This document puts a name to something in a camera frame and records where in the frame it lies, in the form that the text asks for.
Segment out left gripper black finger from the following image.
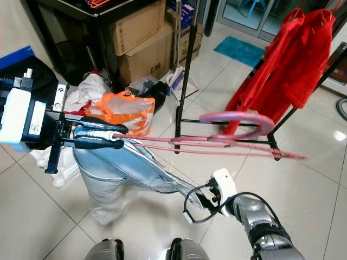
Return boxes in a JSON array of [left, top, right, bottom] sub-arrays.
[[73, 138, 124, 151], [72, 121, 128, 139]]

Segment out light grey jeans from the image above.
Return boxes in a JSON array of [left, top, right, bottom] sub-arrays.
[[73, 140, 215, 225]]

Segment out red metal hanger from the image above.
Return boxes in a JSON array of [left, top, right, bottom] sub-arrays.
[[114, 111, 307, 160]]

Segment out orange plastic bag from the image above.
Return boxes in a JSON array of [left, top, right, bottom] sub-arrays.
[[91, 90, 155, 136]]

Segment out white plastic packaging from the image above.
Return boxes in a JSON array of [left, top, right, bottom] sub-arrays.
[[30, 146, 76, 187]]

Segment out white cloth pile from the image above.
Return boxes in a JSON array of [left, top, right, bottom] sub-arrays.
[[65, 73, 112, 112]]

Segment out grey robot right leg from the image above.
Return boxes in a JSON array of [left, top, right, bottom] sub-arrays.
[[167, 237, 212, 260]]

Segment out grey robot leg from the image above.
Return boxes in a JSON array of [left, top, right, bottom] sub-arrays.
[[84, 238, 123, 260], [167, 237, 212, 260]]

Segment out grey plastic bag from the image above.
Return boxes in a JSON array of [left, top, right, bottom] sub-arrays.
[[127, 76, 160, 95]]

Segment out black plastic bag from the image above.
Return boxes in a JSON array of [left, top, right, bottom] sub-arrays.
[[146, 81, 169, 112]]

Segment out metal clothes rack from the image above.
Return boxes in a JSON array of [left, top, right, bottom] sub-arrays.
[[173, 0, 347, 162]]

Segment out printed brown cardboard box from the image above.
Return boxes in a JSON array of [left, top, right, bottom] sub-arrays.
[[118, 27, 177, 86]]

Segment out black bag blue trim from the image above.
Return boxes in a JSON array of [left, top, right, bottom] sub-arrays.
[[0, 46, 57, 87]]

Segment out white blue bag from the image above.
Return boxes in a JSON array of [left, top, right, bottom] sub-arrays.
[[165, 66, 188, 98]]

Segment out grey robot left leg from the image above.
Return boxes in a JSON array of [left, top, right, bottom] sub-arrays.
[[84, 238, 123, 260]]

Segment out black table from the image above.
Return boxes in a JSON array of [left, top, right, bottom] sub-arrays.
[[27, 0, 169, 71]]

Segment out narrow cardboard box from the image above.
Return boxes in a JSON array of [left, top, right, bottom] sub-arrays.
[[178, 24, 204, 64]]

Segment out red shirt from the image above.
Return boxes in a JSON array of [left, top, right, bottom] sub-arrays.
[[225, 6, 312, 136], [277, 8, 338, 109]]

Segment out blue box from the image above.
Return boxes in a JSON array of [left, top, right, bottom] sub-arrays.
[[165, 0, 190, 25]]

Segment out blue floor mat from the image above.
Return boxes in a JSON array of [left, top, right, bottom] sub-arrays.
[[214, 36, 265, 67]]

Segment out glass sliding door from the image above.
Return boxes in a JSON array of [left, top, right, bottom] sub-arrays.
[[217, 0, 347, 41]]

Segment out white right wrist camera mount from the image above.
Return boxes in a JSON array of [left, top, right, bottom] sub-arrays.
[[211, 168, 238, 202]]

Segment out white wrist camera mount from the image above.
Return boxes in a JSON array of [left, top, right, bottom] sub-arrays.
[[0, 87, 54, 146], [211, 168, 238, 202]]

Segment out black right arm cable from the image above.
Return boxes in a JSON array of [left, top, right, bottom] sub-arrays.
[[184, 184, 228, 224]]

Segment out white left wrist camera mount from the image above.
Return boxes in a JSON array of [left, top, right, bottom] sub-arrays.
[[0, 87, 54, 146]]

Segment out grey hose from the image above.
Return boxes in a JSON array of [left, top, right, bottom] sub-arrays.
[[337, 97, 347, 121]]

